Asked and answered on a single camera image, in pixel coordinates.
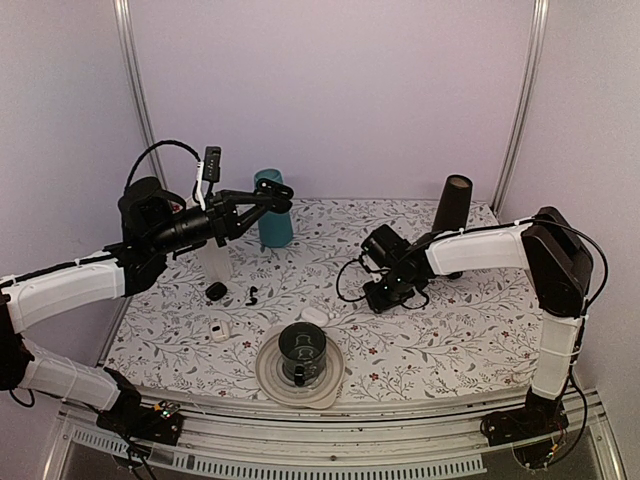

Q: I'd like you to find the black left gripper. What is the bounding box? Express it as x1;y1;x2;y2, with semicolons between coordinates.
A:
148;189;272;255

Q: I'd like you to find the black oval charging case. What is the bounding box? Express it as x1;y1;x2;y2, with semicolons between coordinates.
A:
256;179;294;214

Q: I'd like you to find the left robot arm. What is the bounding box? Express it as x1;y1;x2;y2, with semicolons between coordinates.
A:
1;177;294;434

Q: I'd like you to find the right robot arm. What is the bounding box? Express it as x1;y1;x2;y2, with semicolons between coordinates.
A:
358;207;596;436

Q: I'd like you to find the white open charging case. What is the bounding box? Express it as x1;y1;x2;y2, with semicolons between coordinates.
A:
300;306;330;327

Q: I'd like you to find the small black earbud case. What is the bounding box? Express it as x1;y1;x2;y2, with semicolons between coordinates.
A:
205;282;228;301

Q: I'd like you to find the small white earbud case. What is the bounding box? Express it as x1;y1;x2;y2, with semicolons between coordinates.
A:
210;321;230;343

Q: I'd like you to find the teal cup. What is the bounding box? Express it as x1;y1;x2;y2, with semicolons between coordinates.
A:
254;168;294;248

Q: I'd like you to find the clear plastic cup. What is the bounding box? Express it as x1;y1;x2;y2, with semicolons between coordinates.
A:
196;239;232;283

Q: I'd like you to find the dark brown tall cup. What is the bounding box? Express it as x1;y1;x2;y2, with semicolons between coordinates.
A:
432;174;473;232

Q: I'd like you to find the dark glass mug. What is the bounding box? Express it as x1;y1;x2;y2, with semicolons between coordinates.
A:
278;322;327;387

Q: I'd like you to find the floral table cloth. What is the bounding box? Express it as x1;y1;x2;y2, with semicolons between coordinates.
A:
106;200;542;403

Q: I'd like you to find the beige round plate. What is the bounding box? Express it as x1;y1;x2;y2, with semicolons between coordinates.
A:
255;331;346;410

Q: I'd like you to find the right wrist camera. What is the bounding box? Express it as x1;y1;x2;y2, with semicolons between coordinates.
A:
357;253;385;274

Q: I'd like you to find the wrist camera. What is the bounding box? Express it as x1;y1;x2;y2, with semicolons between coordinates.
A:
192;146;222;210
357;253;385;274

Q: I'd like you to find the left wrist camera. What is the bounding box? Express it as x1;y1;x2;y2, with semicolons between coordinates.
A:
192;146;222;210

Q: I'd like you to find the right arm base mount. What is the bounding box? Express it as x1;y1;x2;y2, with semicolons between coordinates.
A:
480;407;569;446

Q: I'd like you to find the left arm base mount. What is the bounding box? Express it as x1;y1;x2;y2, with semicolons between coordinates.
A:
96;404;184;446

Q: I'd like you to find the left aluminium frame post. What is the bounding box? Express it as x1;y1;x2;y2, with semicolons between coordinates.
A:
112;0;164;176

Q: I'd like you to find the aluminium frame post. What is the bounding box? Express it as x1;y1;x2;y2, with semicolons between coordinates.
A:
490;0;550;217
112;0;164;176

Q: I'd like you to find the right aluminium frame post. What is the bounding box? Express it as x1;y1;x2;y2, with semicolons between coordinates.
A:
490;0;550;217

